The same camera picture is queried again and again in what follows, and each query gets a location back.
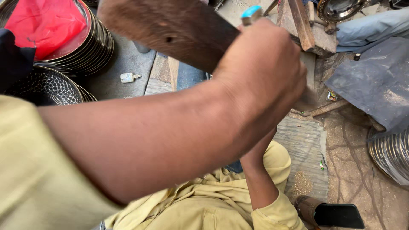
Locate person's left hand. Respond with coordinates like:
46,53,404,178
212,17,308,154

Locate blue-capped metal punch tool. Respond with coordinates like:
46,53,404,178
240,5,264,27

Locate brown wooden mallet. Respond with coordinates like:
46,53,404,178
97,0,241,74

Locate wooden work block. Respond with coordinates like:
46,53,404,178
276,0,338,58

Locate blue fabric piece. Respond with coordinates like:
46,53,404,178
177,61,207,92

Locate grey woven mat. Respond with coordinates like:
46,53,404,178
272,116,329,202

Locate patterned-rim metal plate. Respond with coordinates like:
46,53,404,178
317,0,372,23

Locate flat wooden plank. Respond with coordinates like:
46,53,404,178
144,53,180,96

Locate dark grey plastic sheet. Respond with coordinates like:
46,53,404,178
325,36,409,135

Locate small white bottle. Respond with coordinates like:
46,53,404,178
120,72,142,84

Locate brown cylindrical holder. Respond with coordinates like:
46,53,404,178
294,195,327,228

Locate stack of shiny ribbed plates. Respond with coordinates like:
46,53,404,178
367,127,409,186

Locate black smartphone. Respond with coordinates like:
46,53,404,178
313,203,366,229

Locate stack of plain metal plates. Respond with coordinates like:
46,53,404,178
0,0,115,77

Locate stack of hammered-pattern metal plates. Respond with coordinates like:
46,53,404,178
3,65,98,106

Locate red plastic bag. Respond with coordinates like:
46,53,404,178
4,0,88,61

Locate yellow shirt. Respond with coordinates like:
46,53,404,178
0,95,308,230

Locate dark blue cloth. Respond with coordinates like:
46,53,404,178
0,28,36,94

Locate wooden-handled tool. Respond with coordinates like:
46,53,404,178
302,99,351,118

